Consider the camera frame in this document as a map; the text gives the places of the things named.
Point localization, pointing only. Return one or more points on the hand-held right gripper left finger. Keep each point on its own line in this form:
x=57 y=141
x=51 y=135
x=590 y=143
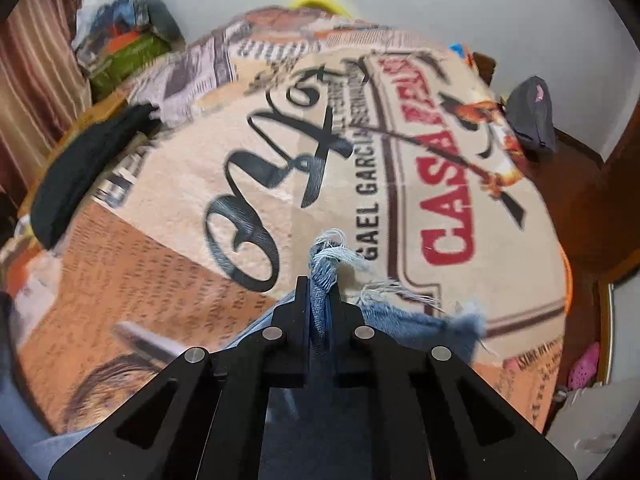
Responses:
x=302 y=312

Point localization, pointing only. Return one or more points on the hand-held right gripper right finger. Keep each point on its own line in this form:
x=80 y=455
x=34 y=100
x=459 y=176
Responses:
x=336 y=317

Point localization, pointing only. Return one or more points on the blue denim pants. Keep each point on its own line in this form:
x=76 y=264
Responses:
x=320 y=280

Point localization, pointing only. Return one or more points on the printed blanket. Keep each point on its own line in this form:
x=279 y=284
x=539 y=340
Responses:
x=350 y=135

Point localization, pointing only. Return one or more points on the pink clog shoe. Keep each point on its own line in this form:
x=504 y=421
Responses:
x=582 y=366

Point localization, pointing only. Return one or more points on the black cloth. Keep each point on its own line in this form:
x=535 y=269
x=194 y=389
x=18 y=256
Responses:
x=85 y=170

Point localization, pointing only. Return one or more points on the wooden framed panel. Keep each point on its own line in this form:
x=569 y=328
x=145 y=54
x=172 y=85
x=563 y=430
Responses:
x=607 y=330

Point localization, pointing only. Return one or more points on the small blue orange object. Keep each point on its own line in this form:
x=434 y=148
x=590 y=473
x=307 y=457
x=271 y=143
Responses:
x=457 y=52

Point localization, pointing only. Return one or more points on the yellow curved object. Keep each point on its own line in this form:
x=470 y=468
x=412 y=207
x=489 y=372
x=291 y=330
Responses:
x=320 y=0

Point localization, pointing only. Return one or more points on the pile of blue grey clothes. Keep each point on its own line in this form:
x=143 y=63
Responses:
x=142 y=12

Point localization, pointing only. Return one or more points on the striped brown curtain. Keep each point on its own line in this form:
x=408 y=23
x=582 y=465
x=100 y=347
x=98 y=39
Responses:
x=30 y=60

